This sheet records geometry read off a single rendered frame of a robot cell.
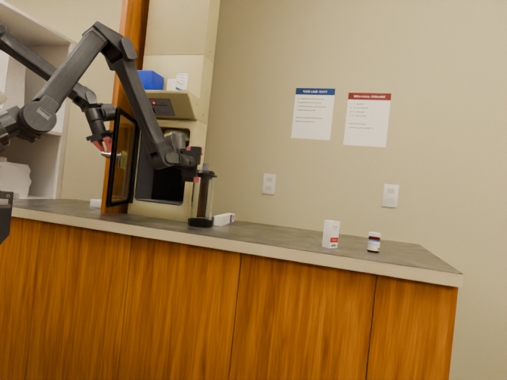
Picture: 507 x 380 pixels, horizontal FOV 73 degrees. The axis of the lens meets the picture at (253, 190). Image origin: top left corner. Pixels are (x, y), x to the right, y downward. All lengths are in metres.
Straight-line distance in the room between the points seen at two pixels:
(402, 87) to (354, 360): 1.31
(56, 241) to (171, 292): 0.56
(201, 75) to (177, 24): 0.28
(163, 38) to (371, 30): 1.05
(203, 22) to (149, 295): 1.21
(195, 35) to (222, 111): 0.50
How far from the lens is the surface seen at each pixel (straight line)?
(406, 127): 1.91
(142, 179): 1.77
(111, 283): 1.51
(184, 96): 1.56
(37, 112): 1.03
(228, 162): 1.99
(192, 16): 1.80
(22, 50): 1.62
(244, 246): 1.19
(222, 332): 1.33
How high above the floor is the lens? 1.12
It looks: level
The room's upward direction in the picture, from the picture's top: 6 degrees clockwise
